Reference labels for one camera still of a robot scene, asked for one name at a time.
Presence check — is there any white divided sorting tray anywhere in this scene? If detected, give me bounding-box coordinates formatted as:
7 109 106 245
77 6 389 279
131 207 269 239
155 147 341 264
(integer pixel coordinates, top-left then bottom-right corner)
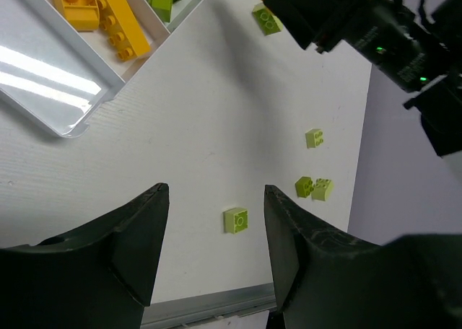
1 0 203 138

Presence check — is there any light green lego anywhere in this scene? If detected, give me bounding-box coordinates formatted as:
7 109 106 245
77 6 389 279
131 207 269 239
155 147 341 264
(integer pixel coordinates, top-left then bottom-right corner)
252 3 283 36

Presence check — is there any aluminium front rail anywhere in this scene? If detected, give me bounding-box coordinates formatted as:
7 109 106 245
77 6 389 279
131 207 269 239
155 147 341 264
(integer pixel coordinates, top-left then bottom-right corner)
141 283 276 328

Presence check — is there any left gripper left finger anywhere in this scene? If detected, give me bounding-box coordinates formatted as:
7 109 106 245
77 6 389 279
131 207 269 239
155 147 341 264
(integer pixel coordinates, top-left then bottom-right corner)
1 183 169 328

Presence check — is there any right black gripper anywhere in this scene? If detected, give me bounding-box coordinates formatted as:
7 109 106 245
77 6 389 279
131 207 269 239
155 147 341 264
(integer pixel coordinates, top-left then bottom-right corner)
262 0 461 156

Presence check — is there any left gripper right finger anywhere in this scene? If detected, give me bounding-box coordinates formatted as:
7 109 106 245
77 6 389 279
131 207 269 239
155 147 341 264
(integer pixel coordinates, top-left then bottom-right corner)
264 185 461 328

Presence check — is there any pale green square lego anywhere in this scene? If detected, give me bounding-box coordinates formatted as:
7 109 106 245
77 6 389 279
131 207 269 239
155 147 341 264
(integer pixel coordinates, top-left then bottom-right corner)
305 128 324 149

